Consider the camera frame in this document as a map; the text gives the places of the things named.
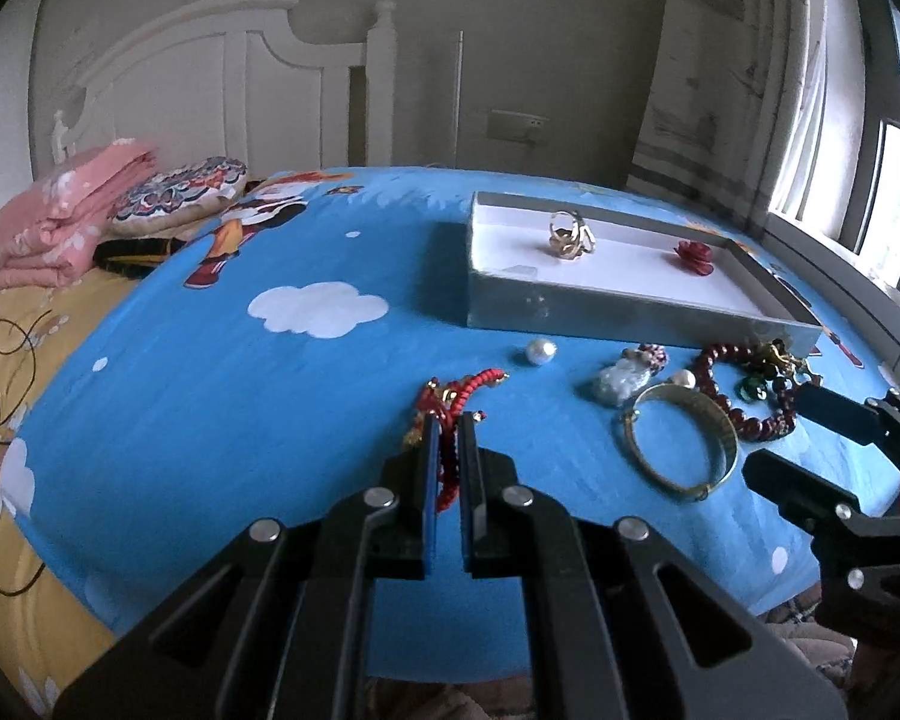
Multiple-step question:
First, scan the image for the thin metal pole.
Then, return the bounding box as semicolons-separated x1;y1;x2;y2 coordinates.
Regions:
452;29;466;167

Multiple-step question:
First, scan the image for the folded pink blanket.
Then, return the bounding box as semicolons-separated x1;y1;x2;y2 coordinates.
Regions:
0;138;155;289

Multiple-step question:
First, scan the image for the patterned round cushion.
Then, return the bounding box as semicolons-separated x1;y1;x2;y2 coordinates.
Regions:
109;156;248;238

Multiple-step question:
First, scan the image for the wall power socket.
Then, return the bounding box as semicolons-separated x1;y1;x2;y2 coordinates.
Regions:
486;109;549;146

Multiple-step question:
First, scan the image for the gold bamboo link bracelet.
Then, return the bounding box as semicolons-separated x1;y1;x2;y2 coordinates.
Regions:
752;338;824;386

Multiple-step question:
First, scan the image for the gold ring cluster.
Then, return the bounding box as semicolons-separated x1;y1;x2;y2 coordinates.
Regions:
548;210;596;262

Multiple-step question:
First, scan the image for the white wooden headboard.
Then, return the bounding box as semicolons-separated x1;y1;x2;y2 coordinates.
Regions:
50;0;398;176

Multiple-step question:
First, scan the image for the black cable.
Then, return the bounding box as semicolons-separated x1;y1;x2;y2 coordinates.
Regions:
0;308;56;598

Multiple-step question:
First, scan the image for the red rose ornament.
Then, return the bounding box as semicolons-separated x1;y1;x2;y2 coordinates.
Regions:
674;241;715;277

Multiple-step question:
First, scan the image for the yellow floral bed sheet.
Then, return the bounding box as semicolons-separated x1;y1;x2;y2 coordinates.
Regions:
0;216;196;719

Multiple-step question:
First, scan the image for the window frame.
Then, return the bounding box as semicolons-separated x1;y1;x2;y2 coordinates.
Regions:
764;0;900;387

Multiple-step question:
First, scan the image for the white jade pendant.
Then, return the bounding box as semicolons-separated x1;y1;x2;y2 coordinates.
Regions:
592;343;670;408

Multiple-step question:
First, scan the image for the white pearl earring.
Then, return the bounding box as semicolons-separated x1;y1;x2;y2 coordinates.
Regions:
525;338;557;366

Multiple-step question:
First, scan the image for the gold bangle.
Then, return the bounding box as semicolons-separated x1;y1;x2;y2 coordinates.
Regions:
622;383;740;502

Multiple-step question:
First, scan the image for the grey white jewelry tray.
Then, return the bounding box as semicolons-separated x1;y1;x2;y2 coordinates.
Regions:
468;192;823;356

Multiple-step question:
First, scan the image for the grey patterned curtain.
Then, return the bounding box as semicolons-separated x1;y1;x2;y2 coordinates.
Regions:
625;0;865;235

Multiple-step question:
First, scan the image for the dark red bead bracelet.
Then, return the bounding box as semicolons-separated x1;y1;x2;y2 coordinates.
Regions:
692;341;799;444

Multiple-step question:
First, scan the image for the blue cartoon bed cover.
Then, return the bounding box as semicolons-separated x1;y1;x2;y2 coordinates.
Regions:
0;169;818;634

